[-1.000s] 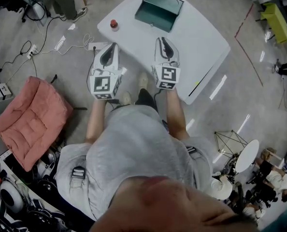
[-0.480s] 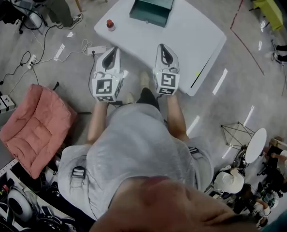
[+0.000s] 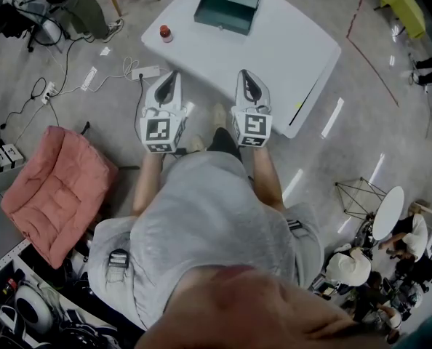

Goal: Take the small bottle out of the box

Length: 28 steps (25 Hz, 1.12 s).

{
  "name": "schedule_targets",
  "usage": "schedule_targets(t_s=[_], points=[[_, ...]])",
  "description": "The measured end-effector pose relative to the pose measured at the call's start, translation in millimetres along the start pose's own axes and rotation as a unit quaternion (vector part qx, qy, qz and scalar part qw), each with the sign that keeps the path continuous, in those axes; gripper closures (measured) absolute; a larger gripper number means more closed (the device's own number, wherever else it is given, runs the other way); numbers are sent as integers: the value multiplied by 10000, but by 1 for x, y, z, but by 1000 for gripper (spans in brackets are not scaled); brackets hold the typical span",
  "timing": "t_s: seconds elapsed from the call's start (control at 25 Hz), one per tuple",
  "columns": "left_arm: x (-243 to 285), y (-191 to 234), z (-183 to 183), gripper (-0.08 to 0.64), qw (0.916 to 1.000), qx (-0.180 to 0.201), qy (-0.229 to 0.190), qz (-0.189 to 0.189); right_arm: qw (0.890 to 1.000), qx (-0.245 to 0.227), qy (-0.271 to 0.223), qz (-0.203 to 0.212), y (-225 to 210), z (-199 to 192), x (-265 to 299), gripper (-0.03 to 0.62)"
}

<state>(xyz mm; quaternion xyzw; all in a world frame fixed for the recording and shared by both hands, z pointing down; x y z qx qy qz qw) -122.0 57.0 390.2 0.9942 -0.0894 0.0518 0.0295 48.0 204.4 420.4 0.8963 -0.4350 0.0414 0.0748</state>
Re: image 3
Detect black cable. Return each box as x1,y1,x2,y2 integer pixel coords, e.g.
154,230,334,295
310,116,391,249
0,77,48,130

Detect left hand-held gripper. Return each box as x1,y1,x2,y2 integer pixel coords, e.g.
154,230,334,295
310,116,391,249
139,70,189,155

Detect person's black trousers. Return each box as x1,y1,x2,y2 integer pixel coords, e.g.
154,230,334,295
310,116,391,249
206,127,243,161

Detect white round device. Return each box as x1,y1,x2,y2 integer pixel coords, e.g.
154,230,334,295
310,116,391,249
13,281,54,334

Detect pink cushioned chair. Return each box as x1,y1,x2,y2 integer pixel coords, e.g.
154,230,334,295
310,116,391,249
0,125,120,270

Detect white boxes with printed squares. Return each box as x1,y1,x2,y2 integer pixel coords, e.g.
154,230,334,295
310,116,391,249
0,143,27,177

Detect person's right forearm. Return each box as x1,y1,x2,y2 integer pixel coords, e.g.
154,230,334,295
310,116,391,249
250,146,287,212

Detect yellow-green bench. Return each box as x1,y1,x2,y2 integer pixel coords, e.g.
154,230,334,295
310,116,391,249
374,0,428,40

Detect black wire frame stand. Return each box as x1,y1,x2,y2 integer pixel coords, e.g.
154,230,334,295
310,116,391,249
334,177,388,218

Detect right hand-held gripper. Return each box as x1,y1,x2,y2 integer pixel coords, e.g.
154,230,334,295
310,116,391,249
231,68,273,149

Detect small bottle with red cap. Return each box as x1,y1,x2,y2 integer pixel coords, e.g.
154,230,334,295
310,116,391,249
159,24,175,44

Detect white cable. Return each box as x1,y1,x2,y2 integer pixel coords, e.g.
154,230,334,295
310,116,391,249
55,56,141,95

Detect person's left forearm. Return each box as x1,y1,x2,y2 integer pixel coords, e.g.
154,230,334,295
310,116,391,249
132,151,167,217

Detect small white power strip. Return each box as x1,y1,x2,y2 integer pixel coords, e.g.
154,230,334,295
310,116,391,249
41,81,57,105

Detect person's beige shoe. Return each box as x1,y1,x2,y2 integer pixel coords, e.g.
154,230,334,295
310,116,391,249
188,134,207,153
212,103,228,127

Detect person's grey shirt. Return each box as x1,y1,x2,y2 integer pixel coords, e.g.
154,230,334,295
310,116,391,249
87,150,326,331

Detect dark green metal box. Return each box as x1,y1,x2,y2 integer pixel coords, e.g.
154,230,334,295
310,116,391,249
193,0,264,36

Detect round white table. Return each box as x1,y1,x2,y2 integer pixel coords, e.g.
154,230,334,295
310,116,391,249
371,185,406,241

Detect person's face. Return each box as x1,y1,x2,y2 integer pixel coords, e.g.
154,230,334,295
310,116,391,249
135,263,397,349

